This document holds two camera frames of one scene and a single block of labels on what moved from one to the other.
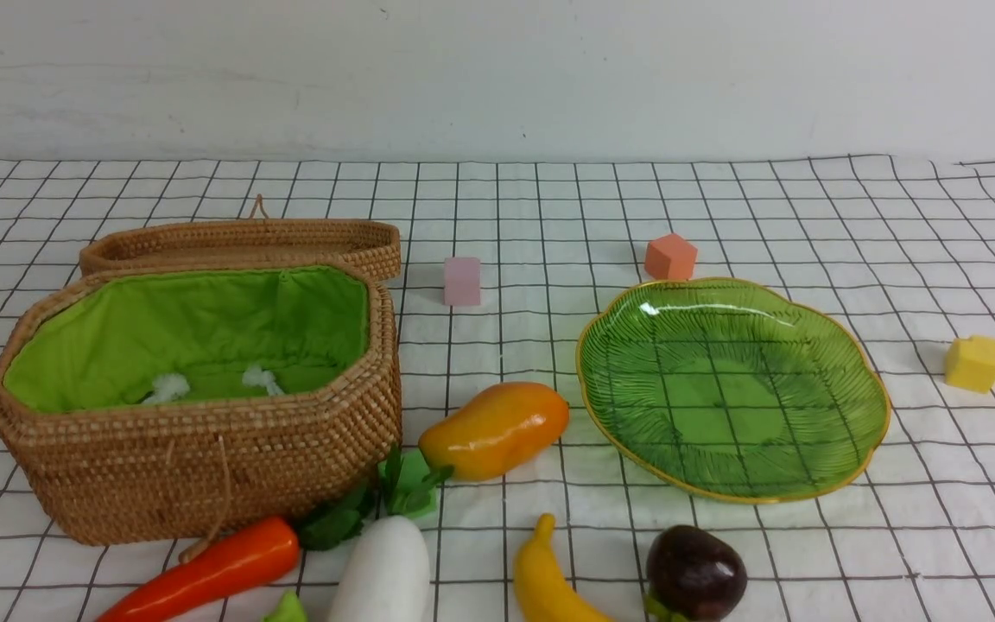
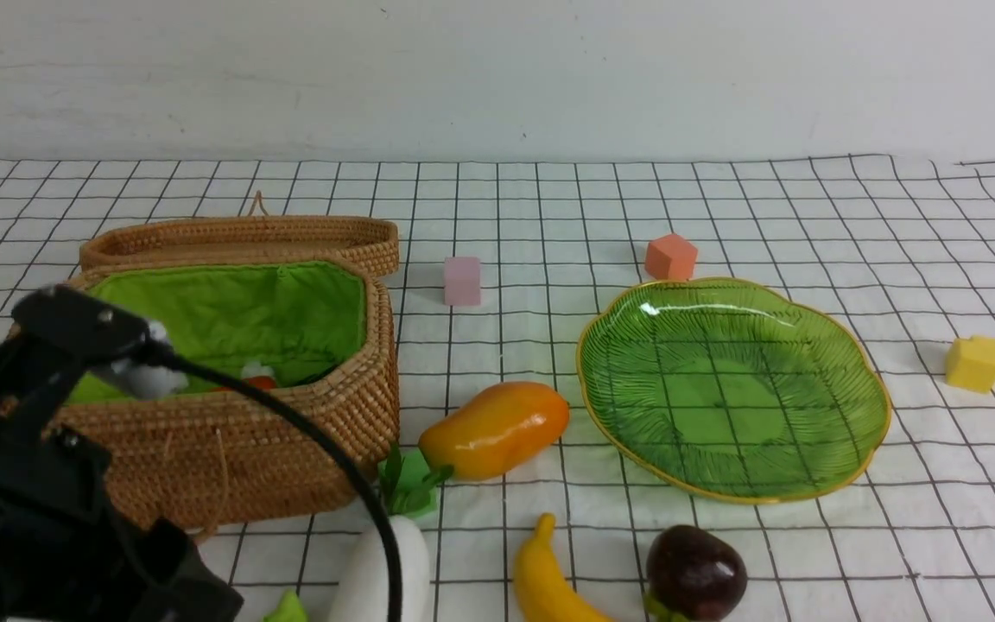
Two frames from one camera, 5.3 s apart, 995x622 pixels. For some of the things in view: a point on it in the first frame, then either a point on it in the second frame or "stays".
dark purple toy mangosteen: [694, 574] stays
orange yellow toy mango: [489, 430] stays
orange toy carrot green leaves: [260, 552] -> [263, 382]
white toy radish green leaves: [387, 578] stays
